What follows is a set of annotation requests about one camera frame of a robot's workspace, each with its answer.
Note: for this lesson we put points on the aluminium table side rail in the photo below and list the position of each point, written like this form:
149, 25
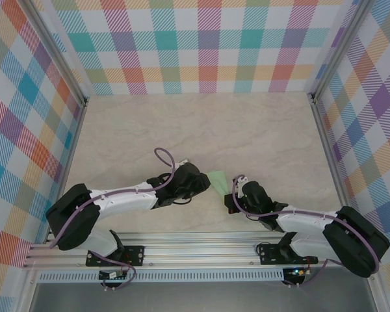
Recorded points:
328, 143
72, 143

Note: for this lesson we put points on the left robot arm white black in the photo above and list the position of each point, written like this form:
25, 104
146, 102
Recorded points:
126, 201

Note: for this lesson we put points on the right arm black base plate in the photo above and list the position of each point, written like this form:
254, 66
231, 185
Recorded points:
266, 258

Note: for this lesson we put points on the light green cloth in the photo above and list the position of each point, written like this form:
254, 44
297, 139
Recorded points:
218, 182

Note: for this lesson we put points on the aluminium mounting rail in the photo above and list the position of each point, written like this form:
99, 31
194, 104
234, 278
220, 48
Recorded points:
198, 250

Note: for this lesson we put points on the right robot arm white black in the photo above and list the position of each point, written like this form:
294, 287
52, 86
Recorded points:
305, 222

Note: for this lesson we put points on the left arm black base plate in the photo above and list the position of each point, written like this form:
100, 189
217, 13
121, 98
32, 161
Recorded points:
136, 255

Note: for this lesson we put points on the aluminium frame post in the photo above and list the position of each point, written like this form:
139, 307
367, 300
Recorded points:
339, 48
57, 53

